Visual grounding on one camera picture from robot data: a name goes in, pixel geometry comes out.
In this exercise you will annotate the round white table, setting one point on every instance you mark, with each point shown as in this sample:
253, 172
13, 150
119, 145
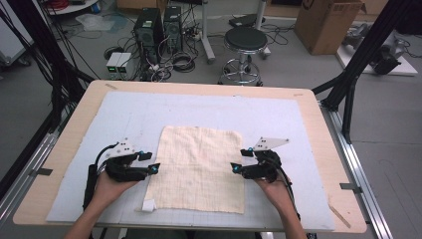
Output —
76, 7

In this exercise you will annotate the white gridded mat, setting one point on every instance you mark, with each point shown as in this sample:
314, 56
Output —
132, 109

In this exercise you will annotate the narrow black computer tower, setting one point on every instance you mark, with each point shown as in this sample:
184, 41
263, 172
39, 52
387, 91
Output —
172, 30

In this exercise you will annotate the aluminium rail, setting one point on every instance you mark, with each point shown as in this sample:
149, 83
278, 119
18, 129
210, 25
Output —
20, 186
356, 166

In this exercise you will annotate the person's right hand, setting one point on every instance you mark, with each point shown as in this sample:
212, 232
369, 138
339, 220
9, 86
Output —
278, 192

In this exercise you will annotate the flat black case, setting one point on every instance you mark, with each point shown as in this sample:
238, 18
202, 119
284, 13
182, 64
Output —
244, 20

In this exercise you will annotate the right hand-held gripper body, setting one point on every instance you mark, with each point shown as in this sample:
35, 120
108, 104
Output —
265, 169

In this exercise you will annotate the beige tape strip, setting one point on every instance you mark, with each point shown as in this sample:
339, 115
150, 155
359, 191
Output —
340, 215

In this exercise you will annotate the grey metal desk leg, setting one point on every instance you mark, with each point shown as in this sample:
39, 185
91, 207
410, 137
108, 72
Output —
262, 13
206, 33

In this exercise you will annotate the black round stool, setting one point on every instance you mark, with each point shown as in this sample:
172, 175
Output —
245, 38

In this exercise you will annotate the person's left hand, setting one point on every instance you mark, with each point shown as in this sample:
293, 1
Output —
106, 191

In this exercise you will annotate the white power supply unit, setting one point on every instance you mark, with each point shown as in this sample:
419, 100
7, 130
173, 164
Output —
112, 63
125, 64

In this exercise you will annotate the grey tape strip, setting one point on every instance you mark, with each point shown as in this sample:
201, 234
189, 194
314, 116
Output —
43, 172
350, 187

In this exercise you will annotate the cream printed cloth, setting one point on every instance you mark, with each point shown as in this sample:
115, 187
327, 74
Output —
199, 166

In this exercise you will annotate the wide black computer tower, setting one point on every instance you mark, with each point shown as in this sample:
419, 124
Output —
147, 33

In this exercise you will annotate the white board with grey device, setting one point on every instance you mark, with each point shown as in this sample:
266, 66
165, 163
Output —
384, 56

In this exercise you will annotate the clear plastic bag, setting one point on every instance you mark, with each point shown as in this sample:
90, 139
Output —
94, 22

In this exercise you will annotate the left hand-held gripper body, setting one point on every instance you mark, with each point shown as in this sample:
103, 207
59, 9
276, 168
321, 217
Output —
124, 171

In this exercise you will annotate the white cabinet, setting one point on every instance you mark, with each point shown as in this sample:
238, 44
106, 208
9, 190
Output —
11, 36

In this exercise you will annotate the large cardboard box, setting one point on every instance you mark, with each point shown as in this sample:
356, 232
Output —
325, 26

